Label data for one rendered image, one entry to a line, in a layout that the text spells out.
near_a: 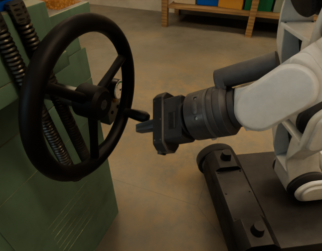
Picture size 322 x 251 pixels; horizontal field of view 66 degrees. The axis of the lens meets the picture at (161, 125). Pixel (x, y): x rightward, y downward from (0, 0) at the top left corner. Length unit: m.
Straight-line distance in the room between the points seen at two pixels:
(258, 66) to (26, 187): 0.56
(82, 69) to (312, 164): 0.82
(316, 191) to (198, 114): 0.75
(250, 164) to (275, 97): 0.92
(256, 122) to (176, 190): 0.98
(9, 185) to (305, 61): 0.59
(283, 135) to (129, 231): 0.75
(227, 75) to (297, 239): 0.81
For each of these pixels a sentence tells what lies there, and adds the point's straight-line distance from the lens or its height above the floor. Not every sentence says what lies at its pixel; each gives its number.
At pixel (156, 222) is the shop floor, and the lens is 1.21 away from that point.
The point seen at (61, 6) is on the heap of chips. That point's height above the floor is 0.90.
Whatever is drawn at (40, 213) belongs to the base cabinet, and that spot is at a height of 0.47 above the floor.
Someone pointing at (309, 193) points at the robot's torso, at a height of 0.29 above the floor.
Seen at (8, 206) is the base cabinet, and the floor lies 0.57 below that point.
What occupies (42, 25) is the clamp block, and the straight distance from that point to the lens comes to 0.47.
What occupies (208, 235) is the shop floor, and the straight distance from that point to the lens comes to 1.20.
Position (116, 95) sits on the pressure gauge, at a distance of 0.76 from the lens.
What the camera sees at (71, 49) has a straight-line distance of 0.67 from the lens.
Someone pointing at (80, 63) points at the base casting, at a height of 0.77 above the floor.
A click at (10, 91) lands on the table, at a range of 0.44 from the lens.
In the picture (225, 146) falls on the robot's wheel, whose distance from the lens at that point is 1.27.
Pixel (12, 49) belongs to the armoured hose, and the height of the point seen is 0.92.
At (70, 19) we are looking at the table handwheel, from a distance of 0.39.
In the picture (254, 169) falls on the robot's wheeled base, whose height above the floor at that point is 0.17.
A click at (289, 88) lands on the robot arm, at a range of 0.35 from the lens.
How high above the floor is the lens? 1.06
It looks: 40 degrees down
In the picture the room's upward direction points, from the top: straight up
